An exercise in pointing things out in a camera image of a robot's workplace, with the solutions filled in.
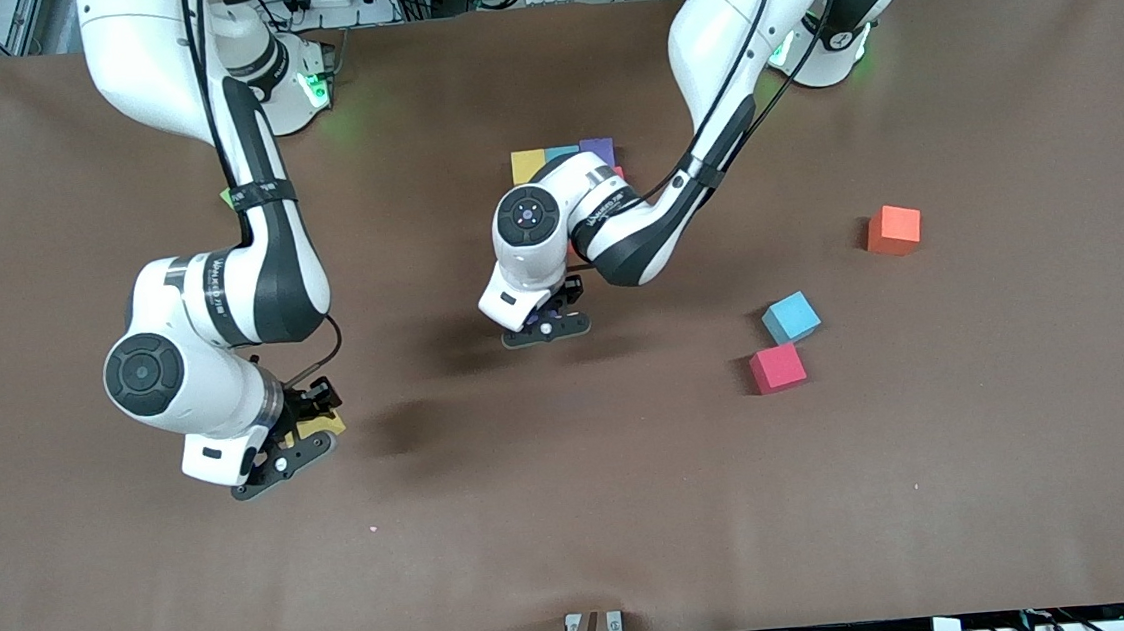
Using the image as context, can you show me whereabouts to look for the yellow foam cube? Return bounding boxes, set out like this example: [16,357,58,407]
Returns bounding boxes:
[293,407,349,442]
[510,148,551,189]

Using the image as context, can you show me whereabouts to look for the brown table cover sheet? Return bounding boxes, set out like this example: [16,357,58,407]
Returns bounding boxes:
[0,0,1124,631]

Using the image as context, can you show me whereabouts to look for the orange foam cube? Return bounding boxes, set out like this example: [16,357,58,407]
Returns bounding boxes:
[863,202,925,259]

